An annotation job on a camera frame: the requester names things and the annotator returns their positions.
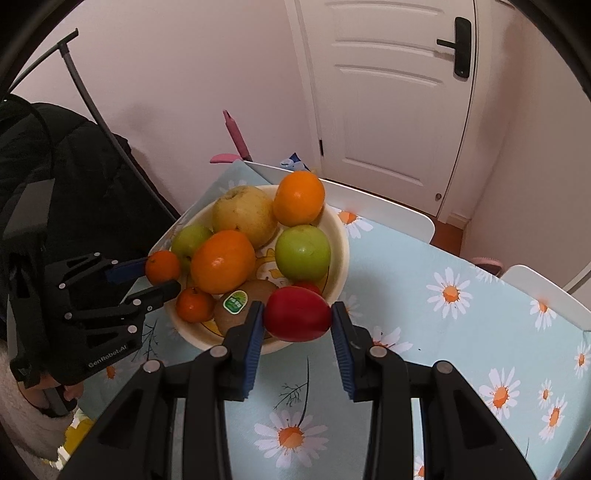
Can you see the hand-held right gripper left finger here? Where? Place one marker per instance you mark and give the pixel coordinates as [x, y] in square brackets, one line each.
[254, 341]

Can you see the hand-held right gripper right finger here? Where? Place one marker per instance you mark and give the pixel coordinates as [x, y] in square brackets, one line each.
[344, 346]

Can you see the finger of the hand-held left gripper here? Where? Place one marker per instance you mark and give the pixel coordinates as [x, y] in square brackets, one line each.
[127, 270]
[152, 297]

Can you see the small tangerine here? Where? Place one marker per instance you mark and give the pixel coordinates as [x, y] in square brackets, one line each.
[162, 266]
[195, 304]

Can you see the brown kiwi with green sticker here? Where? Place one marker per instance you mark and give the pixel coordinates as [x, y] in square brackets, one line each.
[221, 318]

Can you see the red plum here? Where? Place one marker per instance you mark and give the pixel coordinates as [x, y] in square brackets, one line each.
[298, 314]
[309, 287]

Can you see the large orange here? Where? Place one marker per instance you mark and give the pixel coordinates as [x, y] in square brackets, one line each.
[223, 262]

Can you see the cream ceramic bowl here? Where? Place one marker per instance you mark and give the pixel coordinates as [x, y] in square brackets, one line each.
[339, 258]

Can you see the large green apple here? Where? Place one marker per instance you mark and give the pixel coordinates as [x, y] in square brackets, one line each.
[302, 253]

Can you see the medium orange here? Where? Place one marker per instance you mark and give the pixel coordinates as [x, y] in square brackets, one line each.
[299, 197]

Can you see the person's left forearm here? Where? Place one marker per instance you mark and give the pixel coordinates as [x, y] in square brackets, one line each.
[23, 429]

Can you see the person's left hand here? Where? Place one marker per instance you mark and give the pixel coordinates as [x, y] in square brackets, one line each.
[71, 392]

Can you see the small green apple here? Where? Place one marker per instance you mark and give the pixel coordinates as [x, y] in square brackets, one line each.
[187, 242]

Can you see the blue daisy print tablecloth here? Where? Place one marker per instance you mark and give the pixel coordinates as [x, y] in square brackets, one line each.
[415, 323]

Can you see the yellow floral cloth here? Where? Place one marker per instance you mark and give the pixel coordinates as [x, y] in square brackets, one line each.
[78, 431]

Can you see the black jacket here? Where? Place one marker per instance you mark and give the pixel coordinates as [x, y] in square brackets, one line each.
[92, 184]

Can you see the yellow pear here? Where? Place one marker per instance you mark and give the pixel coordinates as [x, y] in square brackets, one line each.
[244, 212]

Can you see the wide white chair back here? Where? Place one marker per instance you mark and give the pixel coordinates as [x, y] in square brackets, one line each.
[392, 212]

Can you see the pink plastic item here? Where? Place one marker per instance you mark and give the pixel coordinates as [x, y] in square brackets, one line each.
[488, 264]

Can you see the narrow white chair back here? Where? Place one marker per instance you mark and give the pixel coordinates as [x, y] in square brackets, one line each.
[261, 170]

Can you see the grey clothes rack pole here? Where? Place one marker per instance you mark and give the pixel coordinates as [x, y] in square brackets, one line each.
[85, 92]

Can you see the blue patterned bag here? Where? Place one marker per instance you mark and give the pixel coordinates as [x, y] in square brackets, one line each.
[293, 161]

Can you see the rounded white chair back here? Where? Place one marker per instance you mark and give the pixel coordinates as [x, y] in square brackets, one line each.
[531, 281]

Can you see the white panel door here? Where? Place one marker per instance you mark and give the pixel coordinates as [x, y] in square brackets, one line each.
[383, 115]

